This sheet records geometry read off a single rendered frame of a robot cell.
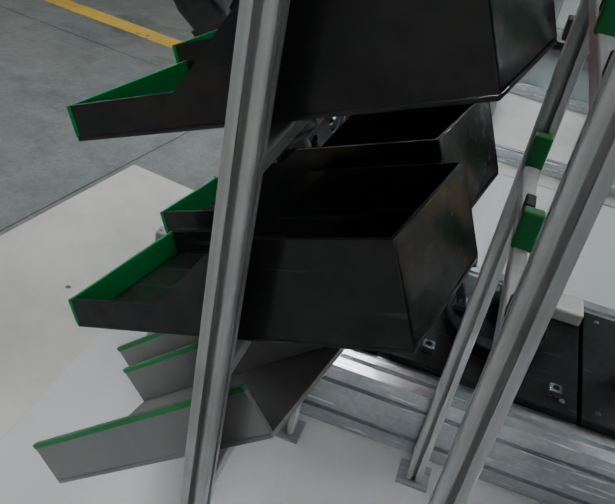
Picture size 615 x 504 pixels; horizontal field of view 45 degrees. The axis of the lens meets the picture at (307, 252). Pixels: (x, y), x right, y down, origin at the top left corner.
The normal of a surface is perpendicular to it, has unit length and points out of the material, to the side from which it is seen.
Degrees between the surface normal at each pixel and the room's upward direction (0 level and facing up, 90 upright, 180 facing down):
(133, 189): 0
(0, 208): 0
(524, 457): 90
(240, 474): 0
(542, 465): 90
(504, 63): 65
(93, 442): 90
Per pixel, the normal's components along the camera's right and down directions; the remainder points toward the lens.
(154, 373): -0.47, 0.43
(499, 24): 0.86, 0.00
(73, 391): 0.17, -0.82
